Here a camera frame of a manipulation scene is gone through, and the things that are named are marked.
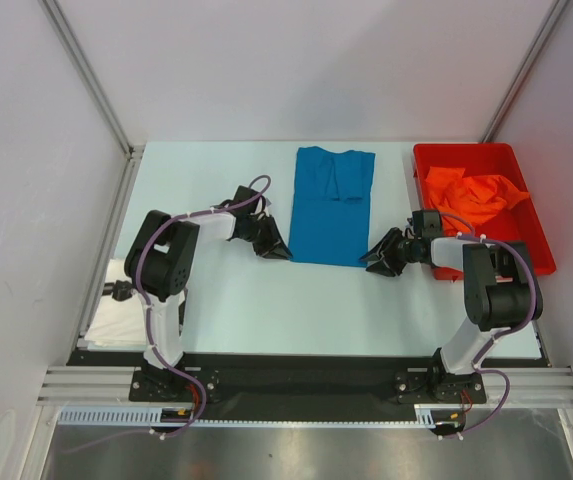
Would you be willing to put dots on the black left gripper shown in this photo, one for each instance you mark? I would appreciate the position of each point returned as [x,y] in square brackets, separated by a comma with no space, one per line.
[273,247]

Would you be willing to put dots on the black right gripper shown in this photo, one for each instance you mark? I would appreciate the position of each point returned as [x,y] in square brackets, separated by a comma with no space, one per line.
[389,266]

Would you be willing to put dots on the blue t shirt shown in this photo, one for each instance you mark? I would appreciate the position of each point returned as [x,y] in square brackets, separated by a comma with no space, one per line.
[330,221]

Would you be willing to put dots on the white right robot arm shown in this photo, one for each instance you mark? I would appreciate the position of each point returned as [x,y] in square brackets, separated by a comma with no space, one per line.
[501,293]

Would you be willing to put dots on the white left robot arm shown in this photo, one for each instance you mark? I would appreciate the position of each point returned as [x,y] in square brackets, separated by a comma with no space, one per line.
[160,260]

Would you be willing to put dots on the orange t shirt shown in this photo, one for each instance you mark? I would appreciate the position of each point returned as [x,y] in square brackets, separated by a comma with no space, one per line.
[469,200]

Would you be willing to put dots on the white cloth pile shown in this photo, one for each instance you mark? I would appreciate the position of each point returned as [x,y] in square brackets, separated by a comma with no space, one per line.
[118,325]

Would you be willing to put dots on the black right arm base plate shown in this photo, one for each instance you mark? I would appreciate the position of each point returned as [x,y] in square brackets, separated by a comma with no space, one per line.
[421,386]

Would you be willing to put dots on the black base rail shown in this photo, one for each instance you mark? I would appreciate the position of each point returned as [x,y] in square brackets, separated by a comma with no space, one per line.
[291,388]

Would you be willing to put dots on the aluminium corner frame post left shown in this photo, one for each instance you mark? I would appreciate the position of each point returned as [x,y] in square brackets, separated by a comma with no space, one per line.
[78,58]

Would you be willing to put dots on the aluminium corner frame post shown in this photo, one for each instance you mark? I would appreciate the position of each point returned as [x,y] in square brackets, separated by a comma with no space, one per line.
[78,58]
[541,40]

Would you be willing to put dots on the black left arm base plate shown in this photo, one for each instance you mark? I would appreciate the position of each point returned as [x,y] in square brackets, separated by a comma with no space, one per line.
[154,385]

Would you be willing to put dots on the aluminium front frame rail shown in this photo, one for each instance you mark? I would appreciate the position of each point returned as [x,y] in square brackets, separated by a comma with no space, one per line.
[537,388]

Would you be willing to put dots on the aluminium corner frame post right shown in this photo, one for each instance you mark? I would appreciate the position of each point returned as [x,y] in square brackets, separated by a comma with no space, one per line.
[541,40]

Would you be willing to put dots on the white slotted cable duct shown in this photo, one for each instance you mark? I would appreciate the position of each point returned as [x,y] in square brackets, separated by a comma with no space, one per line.
[158,417]

